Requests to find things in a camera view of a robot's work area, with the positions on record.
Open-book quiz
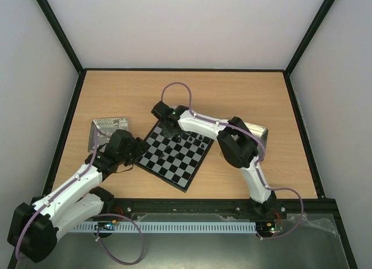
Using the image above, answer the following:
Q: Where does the silver tin with white pieces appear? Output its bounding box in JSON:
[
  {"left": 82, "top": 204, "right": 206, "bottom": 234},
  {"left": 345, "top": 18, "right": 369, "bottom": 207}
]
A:
[{"left": 87, "top": 117, "right": 129, "bottom": 152}]

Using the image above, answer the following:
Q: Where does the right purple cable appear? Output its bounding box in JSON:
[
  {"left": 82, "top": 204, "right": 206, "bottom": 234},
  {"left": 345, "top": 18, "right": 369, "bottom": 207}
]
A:
[{"left": 161, "top": 82, "right": 305, "bottom": 241}]

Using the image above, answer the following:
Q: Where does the light blue slotted cable duct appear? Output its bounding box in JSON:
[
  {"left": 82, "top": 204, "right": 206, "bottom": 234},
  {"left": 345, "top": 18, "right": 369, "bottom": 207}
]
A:
[{"left": 71, "top": 221, "right": 256, "bottom": 234}]

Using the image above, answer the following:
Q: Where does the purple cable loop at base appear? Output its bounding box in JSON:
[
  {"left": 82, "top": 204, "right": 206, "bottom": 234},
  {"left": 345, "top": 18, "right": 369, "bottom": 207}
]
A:
[{"left": 94, "top": 210, "right": 146, "bottom": 264}]

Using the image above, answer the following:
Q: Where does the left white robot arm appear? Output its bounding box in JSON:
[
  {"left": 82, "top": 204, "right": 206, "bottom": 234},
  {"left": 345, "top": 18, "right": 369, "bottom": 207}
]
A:
[{"left": 7, "top": 128, "right": 149, "bottom": 263}]

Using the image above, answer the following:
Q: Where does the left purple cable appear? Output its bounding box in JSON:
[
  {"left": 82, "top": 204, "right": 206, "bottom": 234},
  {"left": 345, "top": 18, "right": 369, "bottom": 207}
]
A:
[{"left": 15, "top": 126, "right": 107, "bottom": 261}]

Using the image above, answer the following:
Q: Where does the black aluminium frame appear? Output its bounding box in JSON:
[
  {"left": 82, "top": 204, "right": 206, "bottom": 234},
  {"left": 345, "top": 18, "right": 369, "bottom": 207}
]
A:
[{"left": 36, "top": 0, "right": 357, "bottom": 268}]

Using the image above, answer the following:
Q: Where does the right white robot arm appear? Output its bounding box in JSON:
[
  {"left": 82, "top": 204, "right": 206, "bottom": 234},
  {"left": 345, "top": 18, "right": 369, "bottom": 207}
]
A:
[{"left": 151, "top": 101, "right": 276, "bottom": 218}]

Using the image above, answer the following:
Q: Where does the black and silver chessboard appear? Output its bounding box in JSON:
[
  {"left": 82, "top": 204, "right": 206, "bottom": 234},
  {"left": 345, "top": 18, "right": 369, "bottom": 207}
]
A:
[{"left": 135, "top": 122, "right": 214, "bottom": 192}]

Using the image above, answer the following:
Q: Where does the empty gold-rimmed metal tin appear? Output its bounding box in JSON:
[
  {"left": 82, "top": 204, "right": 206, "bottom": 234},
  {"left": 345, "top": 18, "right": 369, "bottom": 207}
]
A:
[{"left": 232, "top": 122, "right": 269, "bottom": 157}]

